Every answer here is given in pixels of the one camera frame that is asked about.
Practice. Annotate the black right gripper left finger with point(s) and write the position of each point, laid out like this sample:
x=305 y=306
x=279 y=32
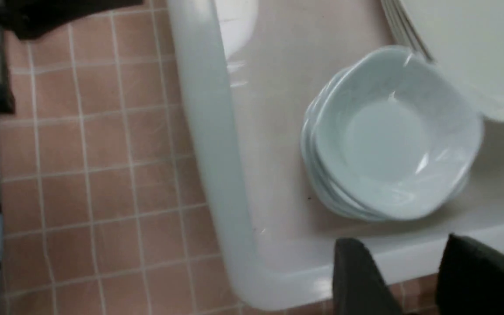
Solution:
x=358 y=285

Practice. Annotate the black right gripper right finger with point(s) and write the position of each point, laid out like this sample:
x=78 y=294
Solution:
x=470 y=280

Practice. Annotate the top stacked white square plate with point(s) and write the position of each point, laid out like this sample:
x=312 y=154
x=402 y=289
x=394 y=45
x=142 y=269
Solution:
x=466 y=40

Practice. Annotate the lower stacked white bowls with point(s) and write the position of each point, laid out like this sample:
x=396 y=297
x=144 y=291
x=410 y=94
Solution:
x=317 y=175

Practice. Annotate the top stacked white bowl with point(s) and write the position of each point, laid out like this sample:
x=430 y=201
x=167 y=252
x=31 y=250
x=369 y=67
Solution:
x=396 y=135

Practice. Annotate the large white plastic tub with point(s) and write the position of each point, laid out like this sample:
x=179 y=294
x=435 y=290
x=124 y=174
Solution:
x=248 y=70

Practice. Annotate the pink checked tablecloth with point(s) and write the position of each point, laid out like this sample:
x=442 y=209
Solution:
x=104 y=211

